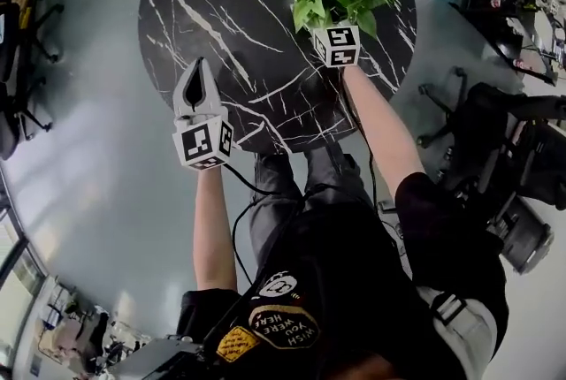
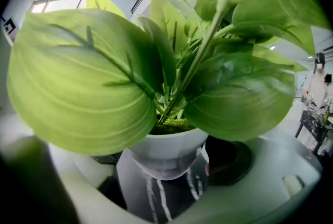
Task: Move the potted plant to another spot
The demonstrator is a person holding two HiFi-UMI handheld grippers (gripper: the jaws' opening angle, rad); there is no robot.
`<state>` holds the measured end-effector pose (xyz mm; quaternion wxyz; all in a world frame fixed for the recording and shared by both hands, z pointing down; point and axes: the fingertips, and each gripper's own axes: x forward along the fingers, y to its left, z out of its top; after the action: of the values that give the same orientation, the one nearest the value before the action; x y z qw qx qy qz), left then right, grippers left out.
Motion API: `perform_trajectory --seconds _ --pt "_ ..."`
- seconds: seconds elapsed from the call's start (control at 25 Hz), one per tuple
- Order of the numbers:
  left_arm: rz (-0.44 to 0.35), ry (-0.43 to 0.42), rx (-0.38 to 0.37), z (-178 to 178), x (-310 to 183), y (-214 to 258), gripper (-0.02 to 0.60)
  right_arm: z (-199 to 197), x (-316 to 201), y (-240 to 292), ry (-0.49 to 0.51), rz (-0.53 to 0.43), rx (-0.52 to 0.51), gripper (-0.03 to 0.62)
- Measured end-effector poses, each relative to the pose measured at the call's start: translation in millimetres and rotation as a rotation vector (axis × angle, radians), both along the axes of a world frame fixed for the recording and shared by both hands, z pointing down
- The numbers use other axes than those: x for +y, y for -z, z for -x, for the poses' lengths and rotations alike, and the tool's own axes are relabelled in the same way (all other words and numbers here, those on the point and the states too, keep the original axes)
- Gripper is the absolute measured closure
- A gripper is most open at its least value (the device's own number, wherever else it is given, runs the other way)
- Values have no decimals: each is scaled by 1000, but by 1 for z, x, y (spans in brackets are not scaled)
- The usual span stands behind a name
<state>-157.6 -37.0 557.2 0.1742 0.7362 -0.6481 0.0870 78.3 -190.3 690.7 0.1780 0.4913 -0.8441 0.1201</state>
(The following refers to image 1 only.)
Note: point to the person's black patched shirt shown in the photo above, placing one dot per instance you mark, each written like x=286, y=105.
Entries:
x=354, y=281

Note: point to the person's dark gray trousers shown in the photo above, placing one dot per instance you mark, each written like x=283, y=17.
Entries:
x=318, y=184

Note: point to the person's left forearm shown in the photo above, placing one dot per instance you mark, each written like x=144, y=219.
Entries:
x=214, y=228

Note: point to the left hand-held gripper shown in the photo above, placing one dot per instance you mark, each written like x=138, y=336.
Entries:
x=201, y=144

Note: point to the black frame cluttered desk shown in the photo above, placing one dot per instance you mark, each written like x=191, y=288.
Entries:
x=508, y=7

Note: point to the gray machine box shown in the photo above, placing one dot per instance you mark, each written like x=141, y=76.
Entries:
x=526, y=237

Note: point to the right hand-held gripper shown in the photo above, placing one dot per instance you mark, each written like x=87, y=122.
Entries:
x=338, y=47

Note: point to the person's right forearm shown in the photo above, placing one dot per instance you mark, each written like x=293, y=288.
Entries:
x=382, y=126

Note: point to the cluttered workbench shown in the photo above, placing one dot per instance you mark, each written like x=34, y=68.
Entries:
x=79, y=325

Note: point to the black office chair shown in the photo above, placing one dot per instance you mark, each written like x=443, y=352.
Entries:
x=22, y=73
x=508, y=135

